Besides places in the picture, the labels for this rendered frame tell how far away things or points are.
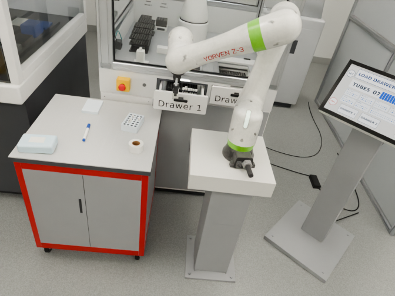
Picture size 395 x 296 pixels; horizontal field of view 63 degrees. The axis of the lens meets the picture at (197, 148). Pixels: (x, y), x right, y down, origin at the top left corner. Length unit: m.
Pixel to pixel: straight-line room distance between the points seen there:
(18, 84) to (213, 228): 1.22
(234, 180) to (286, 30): 0.61
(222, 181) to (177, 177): 0.95
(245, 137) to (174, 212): 1.09
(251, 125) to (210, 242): 0.75
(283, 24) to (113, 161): 0.91
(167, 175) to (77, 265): 0.80
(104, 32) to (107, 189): 0.81
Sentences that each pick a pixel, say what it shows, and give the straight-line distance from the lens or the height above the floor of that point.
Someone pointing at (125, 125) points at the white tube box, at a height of 0.80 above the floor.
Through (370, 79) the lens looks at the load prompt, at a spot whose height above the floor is 1.15.
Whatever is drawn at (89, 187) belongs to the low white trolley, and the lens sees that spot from 1.62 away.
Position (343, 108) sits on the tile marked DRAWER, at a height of 1.00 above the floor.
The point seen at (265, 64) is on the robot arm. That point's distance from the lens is 1.44.
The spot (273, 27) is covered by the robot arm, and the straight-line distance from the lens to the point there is 1.22.
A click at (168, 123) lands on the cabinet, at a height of 0.63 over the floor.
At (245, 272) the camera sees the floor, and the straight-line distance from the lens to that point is 2.12.
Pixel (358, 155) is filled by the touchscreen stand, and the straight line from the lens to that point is 1.98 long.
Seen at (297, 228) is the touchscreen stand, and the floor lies 0.04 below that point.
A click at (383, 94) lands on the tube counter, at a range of 1.85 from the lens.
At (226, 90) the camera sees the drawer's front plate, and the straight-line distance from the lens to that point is 1.88.
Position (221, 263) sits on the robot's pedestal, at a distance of 1.99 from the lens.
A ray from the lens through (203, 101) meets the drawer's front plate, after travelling 1.75.
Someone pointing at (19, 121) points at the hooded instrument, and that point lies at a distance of 2.05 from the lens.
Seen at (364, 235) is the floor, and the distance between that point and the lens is 2.70.
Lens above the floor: 1.74
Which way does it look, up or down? 37 degrees down
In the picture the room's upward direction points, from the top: 10 degrees clockwise
